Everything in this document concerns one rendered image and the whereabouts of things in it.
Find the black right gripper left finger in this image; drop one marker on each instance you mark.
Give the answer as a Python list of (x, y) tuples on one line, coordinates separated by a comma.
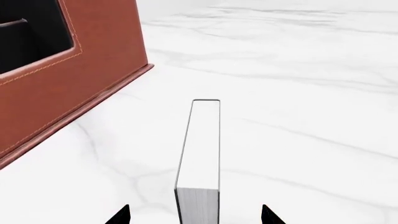
[(121, 217)]

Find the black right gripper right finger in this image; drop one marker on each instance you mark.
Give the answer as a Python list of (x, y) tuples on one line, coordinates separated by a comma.
[(270, 217)]

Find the white book with black cover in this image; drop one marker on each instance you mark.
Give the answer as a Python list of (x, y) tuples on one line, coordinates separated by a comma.
[(201, 151)]

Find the brown leather caddy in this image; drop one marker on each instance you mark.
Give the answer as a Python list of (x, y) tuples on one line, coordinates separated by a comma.
[(77, 77)]

